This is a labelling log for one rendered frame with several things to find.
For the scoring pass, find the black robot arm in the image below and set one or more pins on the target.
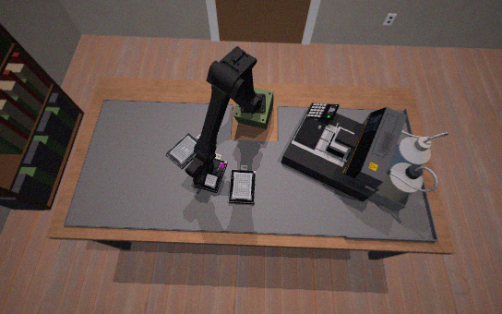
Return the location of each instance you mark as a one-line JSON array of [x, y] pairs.
[[231, 78]]

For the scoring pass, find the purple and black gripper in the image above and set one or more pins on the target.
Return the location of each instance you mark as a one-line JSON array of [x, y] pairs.
[[216, 172]]

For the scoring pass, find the white bottle with black cap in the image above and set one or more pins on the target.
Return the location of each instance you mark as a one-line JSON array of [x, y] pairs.
[[395, 189]]

